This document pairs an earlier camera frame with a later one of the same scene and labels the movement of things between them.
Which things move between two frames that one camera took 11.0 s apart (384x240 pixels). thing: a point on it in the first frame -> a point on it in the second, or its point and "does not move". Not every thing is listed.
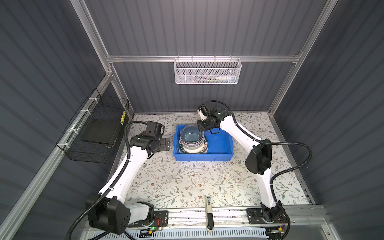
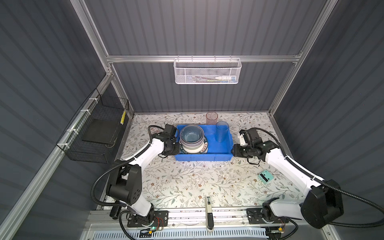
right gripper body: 203,125 -> 243,150
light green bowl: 193,150 does not move
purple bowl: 190,145 does not move
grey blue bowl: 190,134 does not move
